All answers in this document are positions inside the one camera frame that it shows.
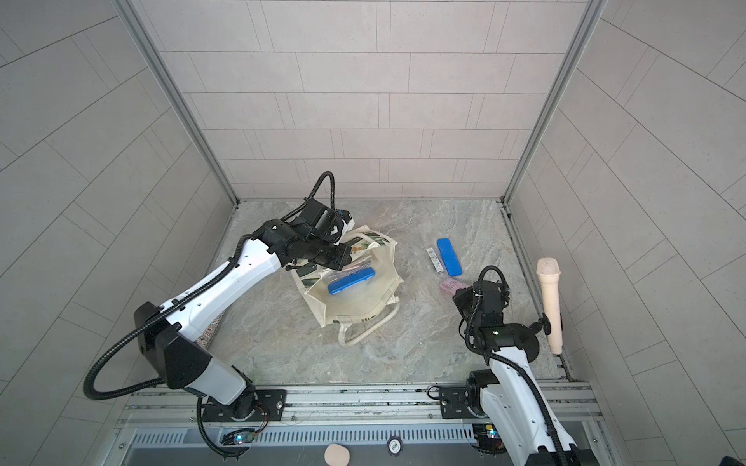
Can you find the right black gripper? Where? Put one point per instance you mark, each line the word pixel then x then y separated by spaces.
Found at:
pixel 460 298

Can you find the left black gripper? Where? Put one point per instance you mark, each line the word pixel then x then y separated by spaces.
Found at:
pixel 340 262

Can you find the pink plastic case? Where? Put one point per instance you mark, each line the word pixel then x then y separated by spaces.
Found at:
pixel 451 286

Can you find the blue plastic case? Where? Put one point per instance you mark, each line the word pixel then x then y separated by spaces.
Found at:
pixel 351 280
pixel 449 257

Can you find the cream canvas tote bag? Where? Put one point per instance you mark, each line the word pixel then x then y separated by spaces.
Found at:
pixel 360 310

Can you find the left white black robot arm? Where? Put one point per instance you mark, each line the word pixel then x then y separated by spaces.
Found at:
pixel 169 343

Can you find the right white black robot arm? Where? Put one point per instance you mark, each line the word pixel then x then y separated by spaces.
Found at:
pixel 507 393

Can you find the beige microphone on stand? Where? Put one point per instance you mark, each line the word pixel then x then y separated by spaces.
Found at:
pixel 548 274

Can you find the right green circuit board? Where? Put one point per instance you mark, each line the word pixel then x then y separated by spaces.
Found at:
pixel 487 439

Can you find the green circuit board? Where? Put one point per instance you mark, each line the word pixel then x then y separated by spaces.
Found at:
pixel 487 439
pixel 240 437

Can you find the round black white button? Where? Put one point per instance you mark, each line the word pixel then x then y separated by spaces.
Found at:
pixel 394 446

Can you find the round beige disc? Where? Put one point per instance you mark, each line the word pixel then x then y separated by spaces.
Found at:
pixel 337 455

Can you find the left green circuit board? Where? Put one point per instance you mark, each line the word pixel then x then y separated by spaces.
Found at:
pixel 240 437

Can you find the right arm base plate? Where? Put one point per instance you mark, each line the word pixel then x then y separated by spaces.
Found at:
pixel 455 403

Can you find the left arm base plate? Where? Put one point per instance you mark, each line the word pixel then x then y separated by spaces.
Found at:
pixel 262 405

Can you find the aluminium rail frame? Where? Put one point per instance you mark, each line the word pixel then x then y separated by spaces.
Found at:
pixel 314 414

